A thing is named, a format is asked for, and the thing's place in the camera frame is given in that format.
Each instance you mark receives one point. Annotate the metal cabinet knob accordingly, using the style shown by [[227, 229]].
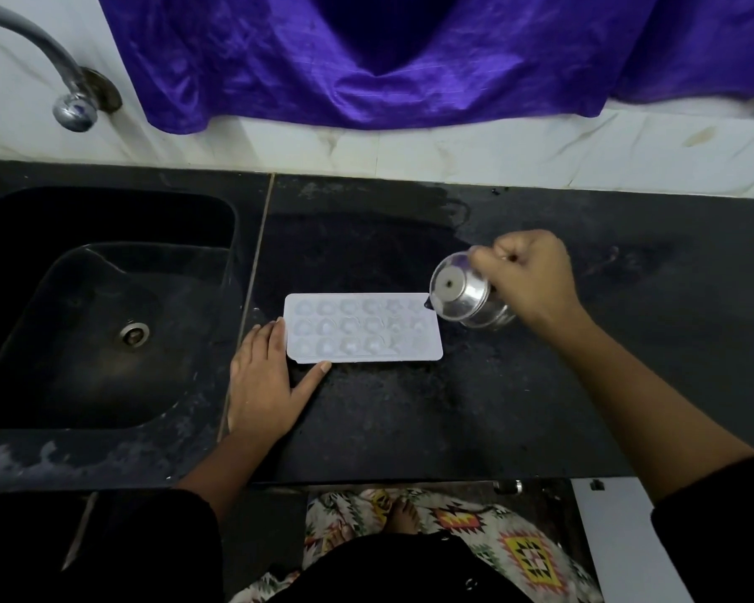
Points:
[[507, 487]]

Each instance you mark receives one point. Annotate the person's left middle finger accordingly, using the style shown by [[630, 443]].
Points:
[[262, 348]]

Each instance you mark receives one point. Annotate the white ice cube tray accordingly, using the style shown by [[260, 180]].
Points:
[[364, 329]]

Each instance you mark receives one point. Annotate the steel cup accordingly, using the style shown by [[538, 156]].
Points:
[[458, 295]]

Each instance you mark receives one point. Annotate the person's left little finger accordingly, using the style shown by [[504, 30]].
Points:
[[234, 378]]

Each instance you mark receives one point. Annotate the chrome tap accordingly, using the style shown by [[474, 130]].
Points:
[[50, 56]]

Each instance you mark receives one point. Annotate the white cabinet door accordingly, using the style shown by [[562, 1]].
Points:
[[628, 546]]

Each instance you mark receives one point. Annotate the metal sink drain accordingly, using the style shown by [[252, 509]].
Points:
[[134, 334]]

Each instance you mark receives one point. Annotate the purple satin cloth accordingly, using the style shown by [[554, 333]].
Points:
[[509, 50]]

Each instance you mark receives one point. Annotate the person's left forearm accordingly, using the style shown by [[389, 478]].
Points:
[[235, 464]]

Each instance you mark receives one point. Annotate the person's right hand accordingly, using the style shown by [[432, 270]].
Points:
[[537, 285]]

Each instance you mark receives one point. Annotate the person's left thumb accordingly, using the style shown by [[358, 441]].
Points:
[[311, 381]]

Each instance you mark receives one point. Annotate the person's left hand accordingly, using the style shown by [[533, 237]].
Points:
[[261, 395]]

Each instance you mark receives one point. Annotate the person's black top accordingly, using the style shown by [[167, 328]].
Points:
[[132, 549]]

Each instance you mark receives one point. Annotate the person's foot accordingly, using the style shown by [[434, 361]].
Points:
[[404, 516]]

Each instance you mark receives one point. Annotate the patterned multicolour trousers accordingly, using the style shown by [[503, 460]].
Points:
[[528, 552]]

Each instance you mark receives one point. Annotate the person's right fingers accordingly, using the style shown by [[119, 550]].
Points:
[[499, 257]]

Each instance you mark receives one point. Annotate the person's right forearm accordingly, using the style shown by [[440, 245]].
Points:
[[641, 401]]

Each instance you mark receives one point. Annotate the black stone sink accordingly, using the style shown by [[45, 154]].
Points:
[[100, 295]]

